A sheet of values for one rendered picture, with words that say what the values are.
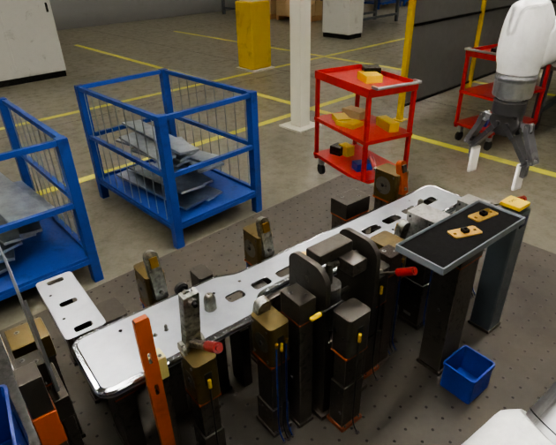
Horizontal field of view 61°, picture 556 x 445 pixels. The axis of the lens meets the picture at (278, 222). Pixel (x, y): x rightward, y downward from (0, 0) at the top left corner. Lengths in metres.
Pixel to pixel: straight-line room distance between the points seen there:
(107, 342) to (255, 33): 7.51
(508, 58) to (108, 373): 1.13
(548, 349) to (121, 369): 1.27
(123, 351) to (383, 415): 0.71
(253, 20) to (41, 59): 3.58
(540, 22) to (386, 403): 1.01
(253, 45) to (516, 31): 7.37
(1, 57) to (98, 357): 7.97
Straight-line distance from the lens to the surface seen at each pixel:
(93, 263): 3.15
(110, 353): 1.19
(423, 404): 1.45
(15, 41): 8.98
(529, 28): 1.20
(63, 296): 1.41
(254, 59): 8.45
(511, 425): 0.78
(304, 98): 5.49
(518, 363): 1.65
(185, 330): 1.01
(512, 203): 1.49
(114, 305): 1.36
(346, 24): 11.61
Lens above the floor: 1.80
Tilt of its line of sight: 30 degrees down
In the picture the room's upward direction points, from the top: 2 degrees counter-clockwise
